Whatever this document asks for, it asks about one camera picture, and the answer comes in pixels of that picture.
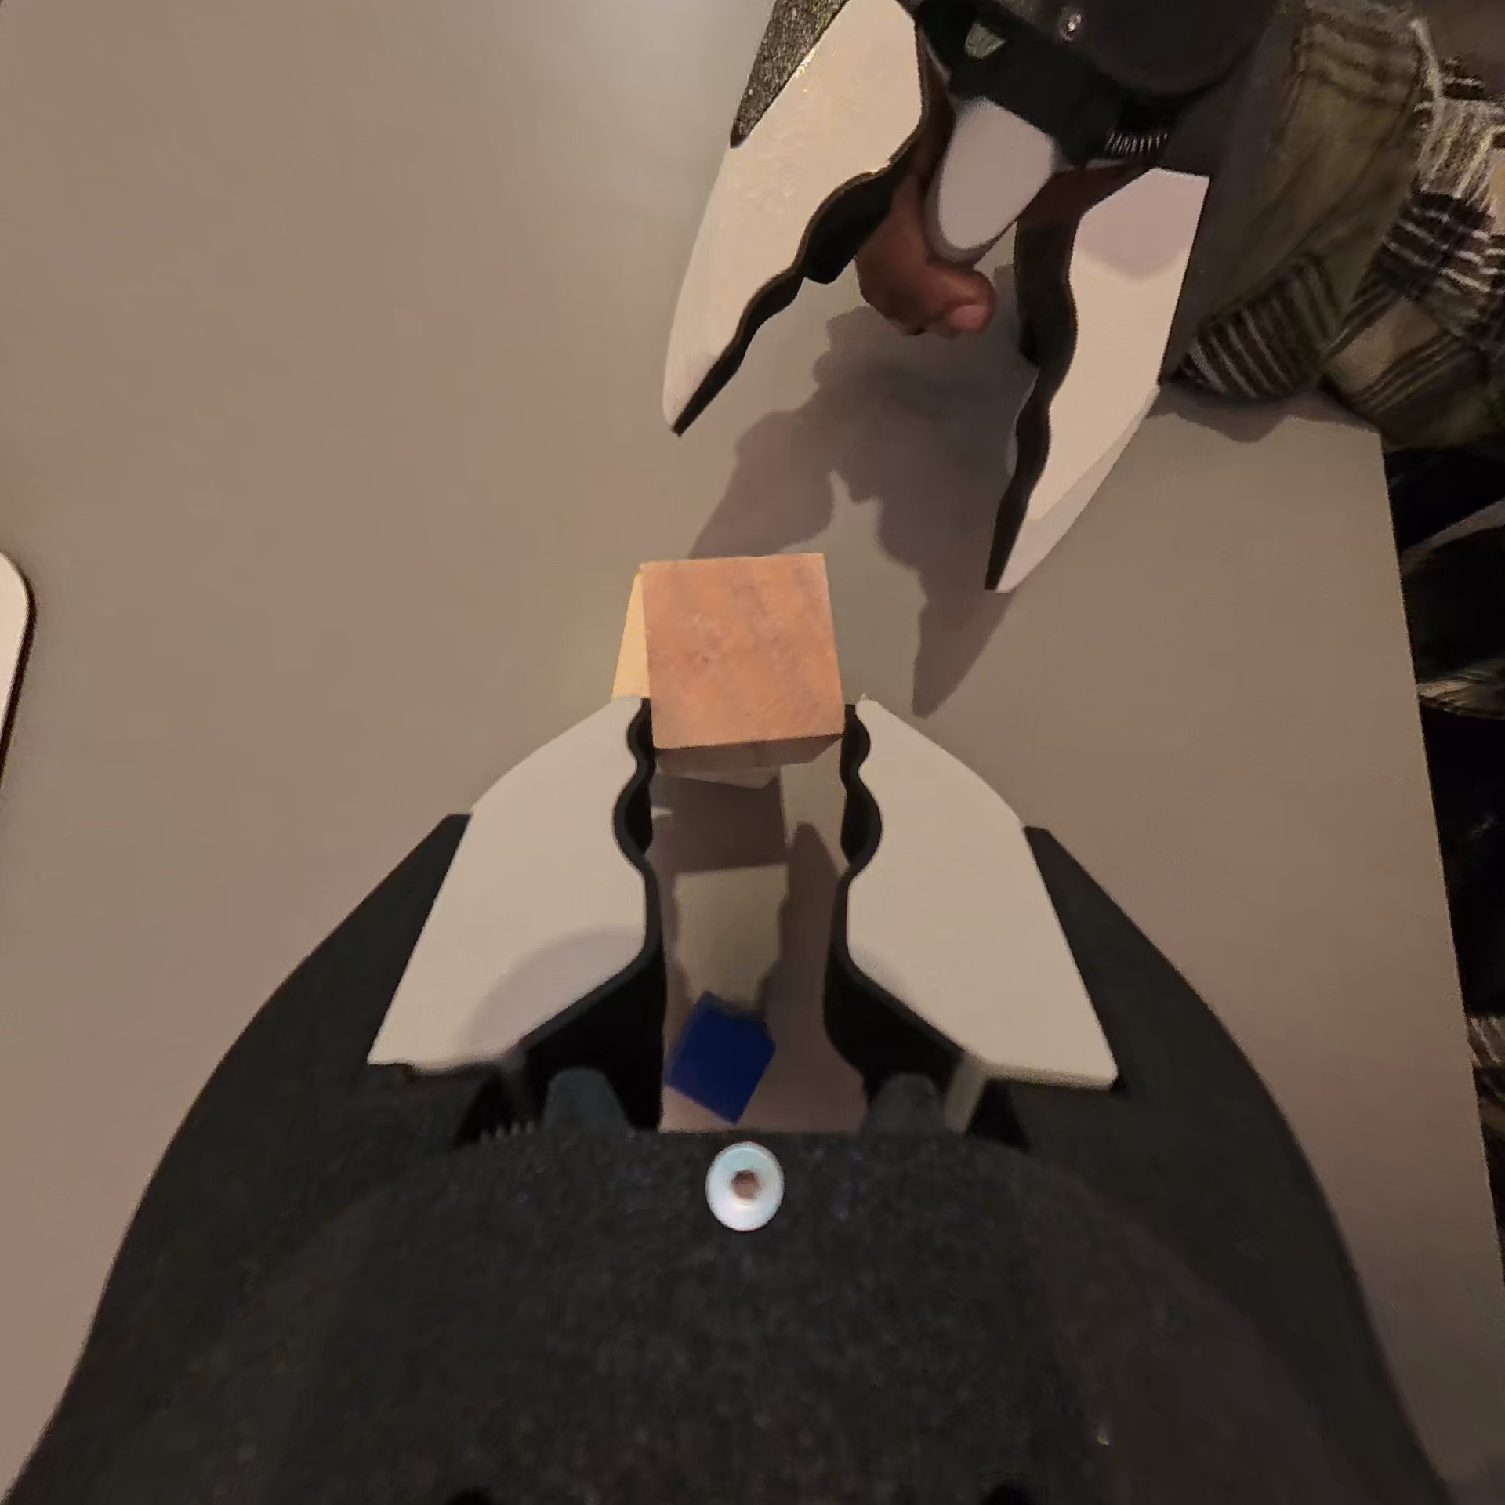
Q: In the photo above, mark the person's right hand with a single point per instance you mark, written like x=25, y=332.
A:
x=923, y=294

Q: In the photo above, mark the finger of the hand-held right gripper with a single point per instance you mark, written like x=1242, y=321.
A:
x=1129, y=305
x=799, y=153

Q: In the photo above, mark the small natural wooden cube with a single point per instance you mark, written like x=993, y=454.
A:
x=740, y=647

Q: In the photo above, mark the blue wooden cube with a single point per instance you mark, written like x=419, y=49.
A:
x=717, y=1057

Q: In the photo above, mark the white document stand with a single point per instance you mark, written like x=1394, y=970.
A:
x=11, y=647

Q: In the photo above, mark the person's plaid shirt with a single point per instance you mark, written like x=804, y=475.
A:
x=1458, y=688

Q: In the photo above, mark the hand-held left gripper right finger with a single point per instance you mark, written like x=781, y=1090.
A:
x=975, y=928

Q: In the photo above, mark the large natural wooden cube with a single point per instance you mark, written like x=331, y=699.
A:
x=629, y=658

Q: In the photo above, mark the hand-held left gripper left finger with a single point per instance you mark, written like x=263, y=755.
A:
x=518, y=918

